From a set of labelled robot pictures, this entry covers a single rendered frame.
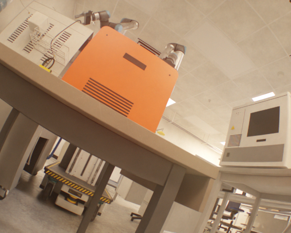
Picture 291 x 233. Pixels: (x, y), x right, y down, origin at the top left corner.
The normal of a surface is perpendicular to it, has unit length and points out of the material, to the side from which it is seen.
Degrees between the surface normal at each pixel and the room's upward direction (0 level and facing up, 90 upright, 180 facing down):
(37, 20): 90
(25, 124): 90
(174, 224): 90
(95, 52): 90
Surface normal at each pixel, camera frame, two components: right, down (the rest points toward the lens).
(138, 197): 0.40, -0.18
